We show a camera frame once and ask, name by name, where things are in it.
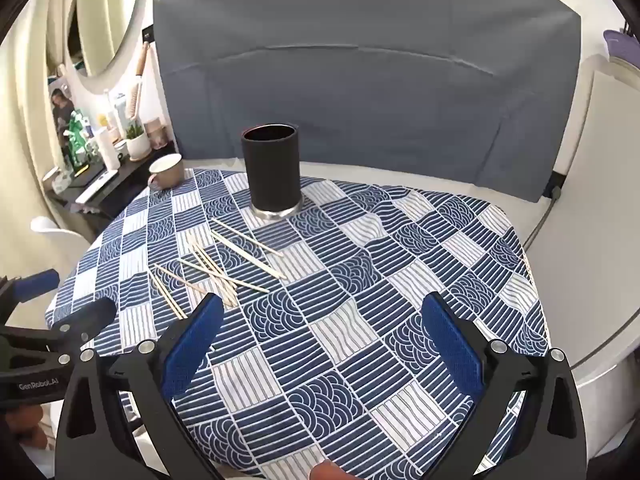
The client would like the cream mug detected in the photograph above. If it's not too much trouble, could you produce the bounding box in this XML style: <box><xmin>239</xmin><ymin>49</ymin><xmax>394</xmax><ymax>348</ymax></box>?
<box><xmin>147</xmin><ymin>154</ymin><xmax>185</xmax><ymax>191</ymax></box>

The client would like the white cabinet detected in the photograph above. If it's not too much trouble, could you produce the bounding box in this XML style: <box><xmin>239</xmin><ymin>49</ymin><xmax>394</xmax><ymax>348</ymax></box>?
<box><xmin>552</xmin><ymin>52</ymin><xmax>640</xmax><ymax>321</ymax></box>

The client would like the person's right hand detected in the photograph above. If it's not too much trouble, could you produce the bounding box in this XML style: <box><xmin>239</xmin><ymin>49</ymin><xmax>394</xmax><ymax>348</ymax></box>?
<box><xmin>309</xmin><ymin>460</ymin><xmax>351</xmax><ymax>480</ymax></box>

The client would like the green bottle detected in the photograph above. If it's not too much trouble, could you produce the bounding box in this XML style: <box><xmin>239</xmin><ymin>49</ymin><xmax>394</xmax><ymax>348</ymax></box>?
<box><xmin>62</xmin><ymin>112</ymin><xmax>91</xmax><ymax>168</ymax></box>

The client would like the white bottle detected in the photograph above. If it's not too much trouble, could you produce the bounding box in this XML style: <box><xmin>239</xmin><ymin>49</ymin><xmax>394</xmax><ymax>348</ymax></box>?
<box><xmin>95</xmin><ymin>127</ymin><xmax>121</xmax><ymax>172</ymax></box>

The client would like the black side table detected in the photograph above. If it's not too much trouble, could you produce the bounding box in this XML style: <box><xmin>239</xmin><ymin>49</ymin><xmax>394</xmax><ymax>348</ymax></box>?
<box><xmin>47</xmin><ymin>150</ymin><xmax>178</xmax><ymax>241</ymax></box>

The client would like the small plant in white pot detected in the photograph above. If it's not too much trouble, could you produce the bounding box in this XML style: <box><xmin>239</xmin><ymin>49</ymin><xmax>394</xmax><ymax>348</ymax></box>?
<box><xmin>125</xmin><ymin>122</ymin><xmax>152</xmax><ymax>161</ymax></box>

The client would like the white bed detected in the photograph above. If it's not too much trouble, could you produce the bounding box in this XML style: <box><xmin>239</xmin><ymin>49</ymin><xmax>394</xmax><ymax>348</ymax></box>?
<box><xmin>182</xmin><ymin>155</ymin><xmax>640</xmax><ymax>461</ymax></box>

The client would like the blue white patterned tablecloth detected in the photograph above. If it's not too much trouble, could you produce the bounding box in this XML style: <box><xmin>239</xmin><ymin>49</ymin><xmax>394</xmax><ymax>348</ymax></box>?
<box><xmin>45</xmin><ymin>167</ymin><xmax>551</xmax><ymax>480</ymax></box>

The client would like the white remote control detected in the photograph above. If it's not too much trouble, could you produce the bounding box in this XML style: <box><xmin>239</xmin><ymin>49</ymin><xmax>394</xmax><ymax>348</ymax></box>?
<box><xmin>75</xmin><ymin>170</ymin><xmax>119</xmax><ymax>205</ymax></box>

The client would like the black cylindrical chopstick holder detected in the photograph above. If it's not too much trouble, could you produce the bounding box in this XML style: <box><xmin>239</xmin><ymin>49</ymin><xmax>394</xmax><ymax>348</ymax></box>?
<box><xmin>241</xmin><ymin>122</ymin><xmax>304</xmax><ymax>222</ymax></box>

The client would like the wall poster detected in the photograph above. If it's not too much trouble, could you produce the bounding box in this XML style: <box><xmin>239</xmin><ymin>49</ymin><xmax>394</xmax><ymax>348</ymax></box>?
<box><xmin>48</xmin><ymin>76</ymin><xmax>76</xmax><ymax>133</ymax></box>

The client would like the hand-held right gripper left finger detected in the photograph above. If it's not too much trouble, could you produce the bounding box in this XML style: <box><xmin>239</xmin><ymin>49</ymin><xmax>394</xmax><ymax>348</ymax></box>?
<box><xmin>56</xmin><ymin>292</ymin><xmax>226</xmax><ymax>480</ymax></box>

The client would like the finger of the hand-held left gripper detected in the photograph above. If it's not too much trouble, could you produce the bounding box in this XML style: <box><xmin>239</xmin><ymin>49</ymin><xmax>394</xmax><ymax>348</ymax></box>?
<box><xmin>45</xmin><ymin>297</ymin><xmax>117</xmax><ymax>358</ymax></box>
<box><xmin>0</xmin><ymin>268</ymin><xmax>61</xmax><ymax>311</ymax></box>

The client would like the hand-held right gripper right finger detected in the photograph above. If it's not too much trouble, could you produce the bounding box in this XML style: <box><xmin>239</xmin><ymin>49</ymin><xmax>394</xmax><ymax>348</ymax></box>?
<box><xmin>420</xmin><ymin>291</ymin><xmax>587</xmax><ymax>480</ymax></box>

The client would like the grey cable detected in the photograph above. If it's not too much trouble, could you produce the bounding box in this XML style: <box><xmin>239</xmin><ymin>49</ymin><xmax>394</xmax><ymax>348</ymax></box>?
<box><xmin>520</xmin><ymin>185</ymin><xmax>563</xmax><ymax>251</ymax></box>

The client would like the white chair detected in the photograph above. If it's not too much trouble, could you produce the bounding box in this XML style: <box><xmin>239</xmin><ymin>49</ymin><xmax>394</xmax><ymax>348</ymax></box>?
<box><xmin>30</xmin><ymin>216</ymin><xmax>93</xmax><ymax>248</ymax></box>

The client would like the hanging wooden handle tool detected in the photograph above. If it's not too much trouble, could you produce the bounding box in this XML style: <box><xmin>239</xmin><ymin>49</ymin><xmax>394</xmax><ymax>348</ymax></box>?
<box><xmin>127</xmin><ymin>40</ymin><xmax>151</xmax><ymax>116</ymax></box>

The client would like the grey upholstered headboard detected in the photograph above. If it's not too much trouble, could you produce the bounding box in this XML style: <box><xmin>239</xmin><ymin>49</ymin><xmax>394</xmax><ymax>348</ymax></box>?
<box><xmin>151</xmin><ymin>0</ymin><xmax>582</xmax><ymax>203</ymax></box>

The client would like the bunch of wooden chopsticks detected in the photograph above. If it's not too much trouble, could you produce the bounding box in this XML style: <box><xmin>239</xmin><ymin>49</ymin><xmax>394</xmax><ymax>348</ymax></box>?
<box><xmin>149</xmin><ymin>217</ymin><xmax>287</xmax><ymax>320</ymax></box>

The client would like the purple object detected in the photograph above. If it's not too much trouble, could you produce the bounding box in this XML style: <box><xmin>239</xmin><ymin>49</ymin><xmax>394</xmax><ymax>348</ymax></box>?
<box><xmin>602</xmin><ymin>29</ymin><xmax>640</xmax><ymax>61</ymax></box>

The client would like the person's left hand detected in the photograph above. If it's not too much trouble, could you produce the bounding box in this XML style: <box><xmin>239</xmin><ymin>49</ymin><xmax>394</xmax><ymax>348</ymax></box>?
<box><xmin>0</xmin><ymin>402</ymin><xmax>53</xmax><ymax>453</ymax></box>

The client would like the round wall mirror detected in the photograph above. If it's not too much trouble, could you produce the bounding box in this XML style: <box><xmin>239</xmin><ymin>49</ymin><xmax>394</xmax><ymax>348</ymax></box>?
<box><xmin>46</xmin><ymin>0</ymin><xmax>148</xmax><ymax>96</ymax></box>

